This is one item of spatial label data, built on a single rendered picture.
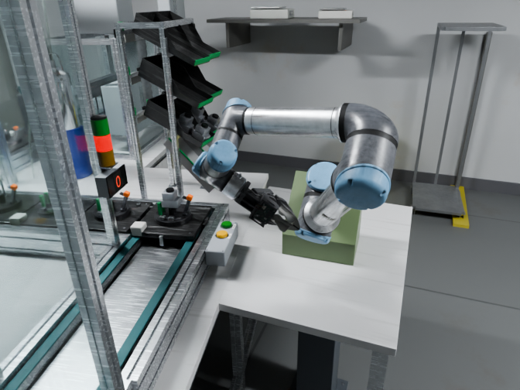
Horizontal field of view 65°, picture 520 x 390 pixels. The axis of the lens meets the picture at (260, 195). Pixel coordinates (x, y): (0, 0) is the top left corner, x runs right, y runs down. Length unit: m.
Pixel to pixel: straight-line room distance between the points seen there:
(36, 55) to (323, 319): 1.02
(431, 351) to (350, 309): 1.24
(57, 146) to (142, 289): 0.82
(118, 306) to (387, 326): 0.79
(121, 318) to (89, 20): 1.90
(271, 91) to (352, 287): 3.34
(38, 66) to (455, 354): 2.36
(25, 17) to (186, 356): 0.90
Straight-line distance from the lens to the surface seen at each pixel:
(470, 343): 2.66
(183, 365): 1.18
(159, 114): 1.73
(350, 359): 2.38
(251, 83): 4.58
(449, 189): 4.21
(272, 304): 1.33
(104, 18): 2.70
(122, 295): 1.36
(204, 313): 1.32
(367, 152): 0.91
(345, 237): 1.48
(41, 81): 0.60
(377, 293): 1.42
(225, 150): 1.06
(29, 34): 0.59
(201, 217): 1.60
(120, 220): 1.66
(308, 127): 1.03
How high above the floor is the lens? 1.73
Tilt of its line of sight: 26 degrees down
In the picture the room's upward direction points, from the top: 1 degrees counter-clockwise
